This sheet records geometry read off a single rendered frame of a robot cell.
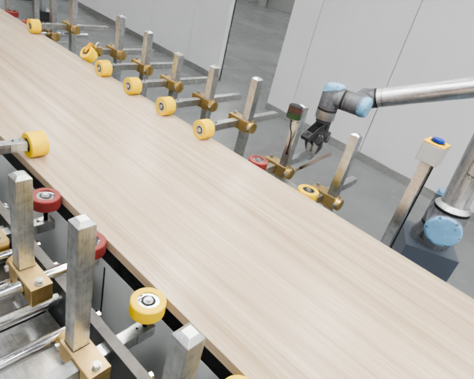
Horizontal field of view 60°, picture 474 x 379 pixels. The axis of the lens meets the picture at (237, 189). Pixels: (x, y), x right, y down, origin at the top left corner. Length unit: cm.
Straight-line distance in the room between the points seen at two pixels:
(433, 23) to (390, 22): 39
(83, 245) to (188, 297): 32
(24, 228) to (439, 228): 156
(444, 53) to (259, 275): 337
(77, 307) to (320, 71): 418
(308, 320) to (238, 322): 17
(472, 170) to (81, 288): 152
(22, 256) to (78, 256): 30
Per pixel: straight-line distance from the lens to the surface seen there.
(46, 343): 101
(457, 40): 416
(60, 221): 137
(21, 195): 96
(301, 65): 489
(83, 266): 79
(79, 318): 89
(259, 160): 165
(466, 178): 189
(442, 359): 114
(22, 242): 103
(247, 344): 93
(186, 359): 61
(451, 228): 193
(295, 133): 168
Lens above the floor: 160
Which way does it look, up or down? 30 degrees down
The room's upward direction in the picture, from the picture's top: 15 degrees clockwise
